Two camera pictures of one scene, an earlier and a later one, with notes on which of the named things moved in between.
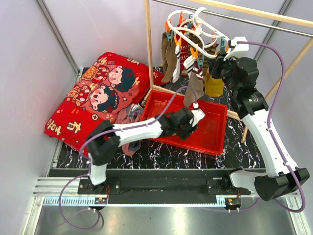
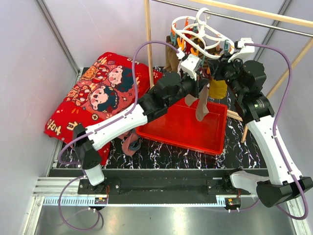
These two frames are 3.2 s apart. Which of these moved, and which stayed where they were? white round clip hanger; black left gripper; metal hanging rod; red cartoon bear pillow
Moved: black left gripper; white round clip hanger
Stayed: metal hanging rod; red cartoon bear pillow
